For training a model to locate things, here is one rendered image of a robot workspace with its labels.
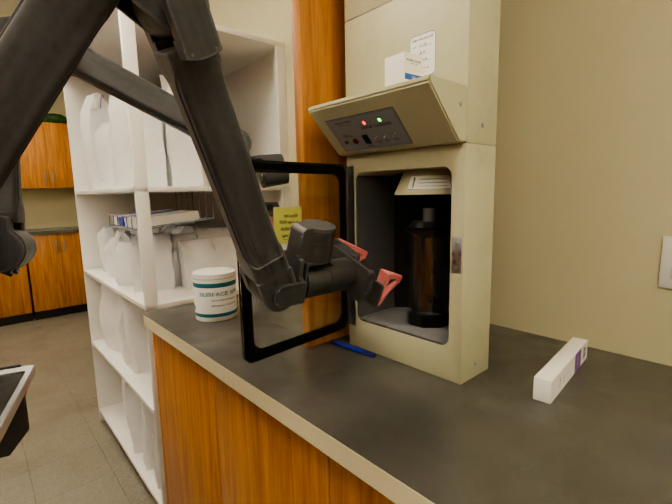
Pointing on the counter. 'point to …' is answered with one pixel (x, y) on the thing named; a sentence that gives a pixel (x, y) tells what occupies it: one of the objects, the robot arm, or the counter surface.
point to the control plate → (348, 129)
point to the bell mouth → (425, 182)
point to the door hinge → (350, 231)
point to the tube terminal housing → (363, 60)
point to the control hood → (446, 124)
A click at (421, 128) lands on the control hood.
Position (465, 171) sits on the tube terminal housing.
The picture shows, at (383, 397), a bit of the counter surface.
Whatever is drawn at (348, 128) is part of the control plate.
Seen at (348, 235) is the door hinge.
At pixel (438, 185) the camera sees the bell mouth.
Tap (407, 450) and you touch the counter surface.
